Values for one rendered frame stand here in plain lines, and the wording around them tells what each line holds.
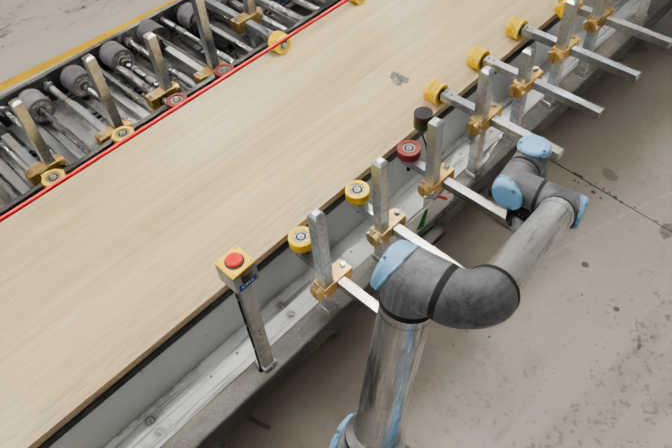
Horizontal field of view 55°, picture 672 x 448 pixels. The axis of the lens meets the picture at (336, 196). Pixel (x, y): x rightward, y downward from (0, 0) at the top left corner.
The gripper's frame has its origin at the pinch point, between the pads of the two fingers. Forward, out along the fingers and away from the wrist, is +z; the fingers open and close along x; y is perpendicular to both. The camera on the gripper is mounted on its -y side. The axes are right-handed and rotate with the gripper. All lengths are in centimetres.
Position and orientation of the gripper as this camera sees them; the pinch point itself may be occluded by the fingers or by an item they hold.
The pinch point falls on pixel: (512, 226)
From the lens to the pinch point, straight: 207.0
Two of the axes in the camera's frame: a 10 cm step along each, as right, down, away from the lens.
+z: 0.8, 6.8, 7.3
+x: 7.0, -5.6, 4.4
